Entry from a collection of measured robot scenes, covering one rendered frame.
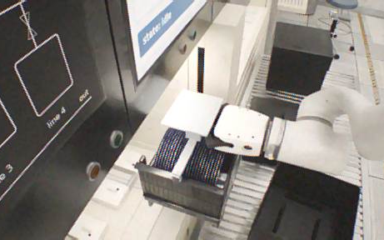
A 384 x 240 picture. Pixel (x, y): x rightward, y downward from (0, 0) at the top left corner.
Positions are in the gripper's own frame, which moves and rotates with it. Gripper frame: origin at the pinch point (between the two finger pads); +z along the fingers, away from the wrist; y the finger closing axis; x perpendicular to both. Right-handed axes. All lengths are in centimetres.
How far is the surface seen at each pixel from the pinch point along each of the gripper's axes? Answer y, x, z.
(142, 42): -16.1, 26.4, 1.2
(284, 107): 58, -38, -20
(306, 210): 17, -48, -36
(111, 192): -6.9, -34.6, 25.4
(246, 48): 98, -37, 6
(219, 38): 14.9, 11.7, -0.2
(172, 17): -7.0, 25.8, 1.2
